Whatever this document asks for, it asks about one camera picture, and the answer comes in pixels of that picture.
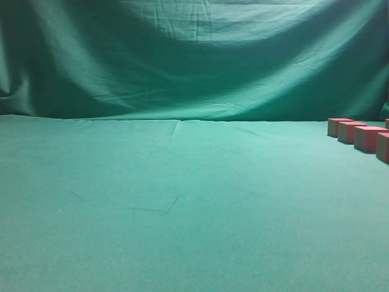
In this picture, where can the red cube far row end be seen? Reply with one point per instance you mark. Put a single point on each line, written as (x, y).
(333, 125)

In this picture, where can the green cloth backdrop and cover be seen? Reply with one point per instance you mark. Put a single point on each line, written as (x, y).
(183, 146)

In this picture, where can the red cube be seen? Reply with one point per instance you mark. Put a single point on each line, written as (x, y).
(365, 138)
(382, 147)
(346, 131)

